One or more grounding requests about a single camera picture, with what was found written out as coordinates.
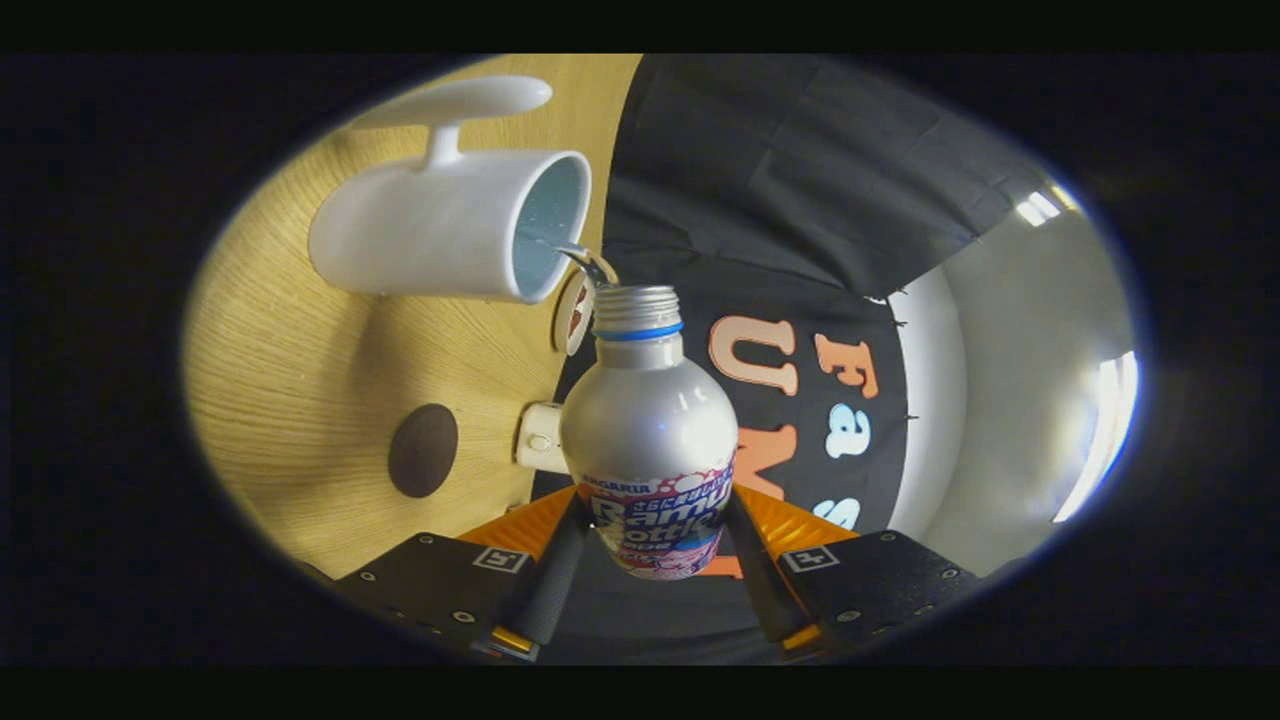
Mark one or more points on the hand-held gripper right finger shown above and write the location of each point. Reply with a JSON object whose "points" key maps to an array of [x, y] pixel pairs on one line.
{"points": [[765, 590]]}

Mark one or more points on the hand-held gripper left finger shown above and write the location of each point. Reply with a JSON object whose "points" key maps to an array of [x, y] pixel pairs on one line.
{"points": [[550, 590]]}

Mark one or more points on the dark brown round coaster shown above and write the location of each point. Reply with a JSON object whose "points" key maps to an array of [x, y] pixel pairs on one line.
{"points": [[423, 450]]}

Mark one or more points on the silver juice bottle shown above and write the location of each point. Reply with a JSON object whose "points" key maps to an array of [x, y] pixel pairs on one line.
{"points": [[650, 420]]}

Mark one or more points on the clear juice stream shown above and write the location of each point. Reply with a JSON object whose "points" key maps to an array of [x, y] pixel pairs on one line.
{"points": [[585, 262]]}

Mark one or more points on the white cup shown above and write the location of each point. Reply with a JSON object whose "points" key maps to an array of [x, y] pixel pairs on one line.
{"points": [[430, 225]]}

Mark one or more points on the white toaster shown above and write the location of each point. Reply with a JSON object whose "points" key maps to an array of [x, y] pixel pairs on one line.
{"points": [[538, 440]]}

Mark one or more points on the white oval plate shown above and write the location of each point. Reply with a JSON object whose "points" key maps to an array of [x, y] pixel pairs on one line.
{"points": [[562, 320]]}

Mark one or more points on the brown food piece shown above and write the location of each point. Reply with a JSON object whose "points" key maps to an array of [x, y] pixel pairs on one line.
{"points": [[577, 310]]}

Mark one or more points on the wooden table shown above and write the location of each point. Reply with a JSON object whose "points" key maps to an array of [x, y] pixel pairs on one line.
{"points": [[300, 400]]}

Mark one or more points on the black backdrop cloth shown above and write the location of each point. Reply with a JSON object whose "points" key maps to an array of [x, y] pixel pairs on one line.
{"points": [[800, 150]]}

